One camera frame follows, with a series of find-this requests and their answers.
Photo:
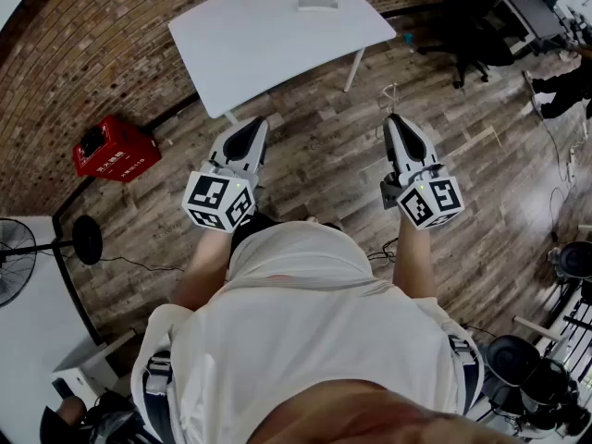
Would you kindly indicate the white cabinet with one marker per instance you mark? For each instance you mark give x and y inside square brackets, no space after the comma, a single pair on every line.
[81,361]

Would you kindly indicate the black round stool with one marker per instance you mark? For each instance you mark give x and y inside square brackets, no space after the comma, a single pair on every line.
[511,359]

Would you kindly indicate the black standing fan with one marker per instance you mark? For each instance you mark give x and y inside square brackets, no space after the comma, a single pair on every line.
[87,239]

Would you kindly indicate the person's left forearm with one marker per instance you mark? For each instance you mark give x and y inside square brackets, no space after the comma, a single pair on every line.
[203,266]

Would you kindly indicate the red box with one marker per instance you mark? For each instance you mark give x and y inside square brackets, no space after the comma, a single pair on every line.
[115,151]

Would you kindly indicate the white table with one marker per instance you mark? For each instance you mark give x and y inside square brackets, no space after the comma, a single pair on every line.
[277,40]

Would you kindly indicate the grey glasses case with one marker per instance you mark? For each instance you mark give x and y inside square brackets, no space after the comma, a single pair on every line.
[316,0]

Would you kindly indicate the black office chair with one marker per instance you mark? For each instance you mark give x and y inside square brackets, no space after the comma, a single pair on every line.
[467,21]

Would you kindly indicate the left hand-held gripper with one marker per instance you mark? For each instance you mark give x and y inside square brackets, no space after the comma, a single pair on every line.
[217,197]

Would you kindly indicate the black round device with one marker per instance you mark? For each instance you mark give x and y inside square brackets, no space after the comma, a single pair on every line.
[574,260]

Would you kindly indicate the person's white shirt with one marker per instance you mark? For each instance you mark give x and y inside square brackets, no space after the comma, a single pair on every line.
[300,331]

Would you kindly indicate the grey desk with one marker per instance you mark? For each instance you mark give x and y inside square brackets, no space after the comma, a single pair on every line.
[527,7]

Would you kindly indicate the person's black trousers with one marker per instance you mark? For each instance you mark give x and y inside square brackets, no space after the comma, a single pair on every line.
[252,229]

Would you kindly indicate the person's right forearm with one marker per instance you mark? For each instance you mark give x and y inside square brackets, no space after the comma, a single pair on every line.
[414,262]

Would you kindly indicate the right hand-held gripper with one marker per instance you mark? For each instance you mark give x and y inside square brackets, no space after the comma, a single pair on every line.
[430,199]

